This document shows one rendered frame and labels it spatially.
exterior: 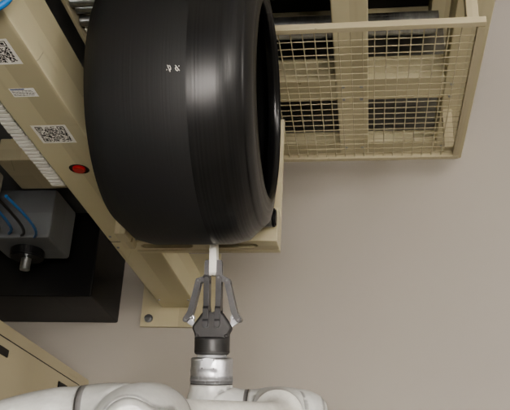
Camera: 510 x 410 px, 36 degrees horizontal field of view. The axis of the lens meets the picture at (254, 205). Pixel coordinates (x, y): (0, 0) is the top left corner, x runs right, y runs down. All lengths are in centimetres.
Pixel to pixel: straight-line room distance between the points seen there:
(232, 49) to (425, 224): 155
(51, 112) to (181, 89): 34
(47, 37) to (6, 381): 101
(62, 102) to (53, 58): 9
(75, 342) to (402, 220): 122
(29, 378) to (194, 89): 119
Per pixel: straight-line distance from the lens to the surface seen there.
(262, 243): 190
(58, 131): 170
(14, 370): 225
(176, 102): 140
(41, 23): 153
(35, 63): 150
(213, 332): 170
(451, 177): 291
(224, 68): 140
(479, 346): 270
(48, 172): 191
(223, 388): 167
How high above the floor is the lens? 259
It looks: 64 degrees down
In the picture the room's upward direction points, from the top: 18 degrees counter-clockwise
